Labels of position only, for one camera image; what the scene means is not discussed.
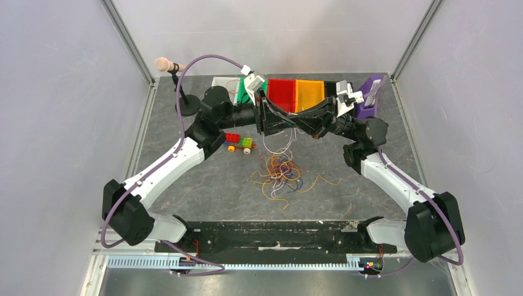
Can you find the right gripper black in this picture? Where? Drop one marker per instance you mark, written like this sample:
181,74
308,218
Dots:
330,116

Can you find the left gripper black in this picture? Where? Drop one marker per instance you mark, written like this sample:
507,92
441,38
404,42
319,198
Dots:
274,119

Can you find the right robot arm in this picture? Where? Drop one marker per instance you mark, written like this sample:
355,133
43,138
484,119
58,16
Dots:
433,226

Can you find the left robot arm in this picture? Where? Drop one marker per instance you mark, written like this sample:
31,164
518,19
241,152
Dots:
126,205

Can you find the yellow bin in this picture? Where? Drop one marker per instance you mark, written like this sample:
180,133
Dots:
308,93

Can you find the red bin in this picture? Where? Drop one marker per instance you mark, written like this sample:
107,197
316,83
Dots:
282,93

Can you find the black bin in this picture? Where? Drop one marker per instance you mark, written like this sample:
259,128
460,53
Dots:
330,89

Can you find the green bin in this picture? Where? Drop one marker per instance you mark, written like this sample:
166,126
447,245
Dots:
242,96

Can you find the toy brick car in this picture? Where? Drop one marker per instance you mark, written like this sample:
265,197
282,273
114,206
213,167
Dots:
234,142

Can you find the purple metronome holder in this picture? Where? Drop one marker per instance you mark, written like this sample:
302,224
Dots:
371,90

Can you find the white bin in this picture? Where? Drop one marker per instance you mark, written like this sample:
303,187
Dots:
231,84

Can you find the pink microphone on stand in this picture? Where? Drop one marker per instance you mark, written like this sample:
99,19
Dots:
186,105

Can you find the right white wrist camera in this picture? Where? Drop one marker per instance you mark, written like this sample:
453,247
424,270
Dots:
346,99

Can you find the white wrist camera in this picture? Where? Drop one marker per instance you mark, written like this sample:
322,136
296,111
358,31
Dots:
346,99
252,81

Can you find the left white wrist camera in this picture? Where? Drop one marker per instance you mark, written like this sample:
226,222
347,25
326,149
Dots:
252,81

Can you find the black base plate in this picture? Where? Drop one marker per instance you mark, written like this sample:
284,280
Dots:
278,242

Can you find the white slotted cable duct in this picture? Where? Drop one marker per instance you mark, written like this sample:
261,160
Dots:
179,263

